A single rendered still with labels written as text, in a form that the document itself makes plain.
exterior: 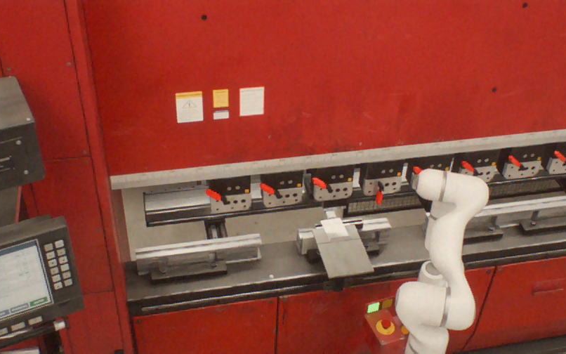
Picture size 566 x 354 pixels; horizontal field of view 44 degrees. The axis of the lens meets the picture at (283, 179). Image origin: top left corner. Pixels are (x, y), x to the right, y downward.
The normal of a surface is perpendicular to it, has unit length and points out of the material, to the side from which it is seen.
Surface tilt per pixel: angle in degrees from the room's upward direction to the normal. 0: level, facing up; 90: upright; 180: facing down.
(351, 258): 0
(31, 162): 92
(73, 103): 90
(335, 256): 0
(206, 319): 90
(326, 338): 90
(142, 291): 0
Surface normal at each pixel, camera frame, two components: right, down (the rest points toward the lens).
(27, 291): 0.47, 0.58
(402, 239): 0.04, -0.77
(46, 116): 0.22, 0.62
